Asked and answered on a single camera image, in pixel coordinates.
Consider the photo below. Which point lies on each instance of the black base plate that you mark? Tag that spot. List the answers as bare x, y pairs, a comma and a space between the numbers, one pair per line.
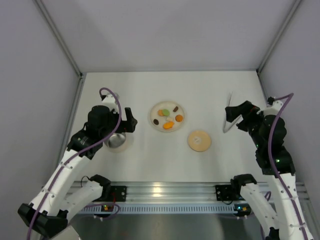
114, 194
227, 193

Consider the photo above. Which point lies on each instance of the grey slotted cable duct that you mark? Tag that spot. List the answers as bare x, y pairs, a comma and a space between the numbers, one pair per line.
183, 208

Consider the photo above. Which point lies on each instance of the orange flower cookie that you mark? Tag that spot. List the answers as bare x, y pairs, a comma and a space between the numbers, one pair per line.
160, 113

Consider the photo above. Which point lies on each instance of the cream steel lunch container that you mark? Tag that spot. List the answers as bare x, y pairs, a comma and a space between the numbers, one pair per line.
118, 142

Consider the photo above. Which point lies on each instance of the aluminium mounting rail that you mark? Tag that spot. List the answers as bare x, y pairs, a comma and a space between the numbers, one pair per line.
169, 192

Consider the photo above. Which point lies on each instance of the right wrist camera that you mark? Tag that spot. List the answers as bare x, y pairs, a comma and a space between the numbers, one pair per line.
274, 106

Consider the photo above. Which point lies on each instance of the beige round lid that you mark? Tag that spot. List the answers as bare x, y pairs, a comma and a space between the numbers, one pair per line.
199, 141

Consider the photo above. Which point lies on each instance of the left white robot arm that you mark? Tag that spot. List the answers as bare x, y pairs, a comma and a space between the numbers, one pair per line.
52, 209

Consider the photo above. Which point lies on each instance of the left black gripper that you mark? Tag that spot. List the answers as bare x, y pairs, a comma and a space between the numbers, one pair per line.
127, 120

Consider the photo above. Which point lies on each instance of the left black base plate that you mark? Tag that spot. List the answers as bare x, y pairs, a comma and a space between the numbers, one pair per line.
114, 194

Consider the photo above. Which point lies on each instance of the green round cookie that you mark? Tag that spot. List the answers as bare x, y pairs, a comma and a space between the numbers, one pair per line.
165, 112

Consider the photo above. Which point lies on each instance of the cream ceramic plate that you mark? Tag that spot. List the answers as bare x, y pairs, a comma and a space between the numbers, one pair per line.
170, 105

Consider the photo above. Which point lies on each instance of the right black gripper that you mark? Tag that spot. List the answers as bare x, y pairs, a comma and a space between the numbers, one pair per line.
246, 116

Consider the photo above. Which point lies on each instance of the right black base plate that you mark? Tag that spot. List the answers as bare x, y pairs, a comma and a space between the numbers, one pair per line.
227, 193

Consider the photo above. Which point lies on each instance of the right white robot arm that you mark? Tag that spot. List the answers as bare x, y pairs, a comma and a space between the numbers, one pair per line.
284, 220

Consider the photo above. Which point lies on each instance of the dark chocolate oval cookie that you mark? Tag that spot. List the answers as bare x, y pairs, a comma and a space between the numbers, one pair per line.
156, 121

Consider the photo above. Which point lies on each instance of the orange fish cookie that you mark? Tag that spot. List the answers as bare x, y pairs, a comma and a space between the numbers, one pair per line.
168, 125

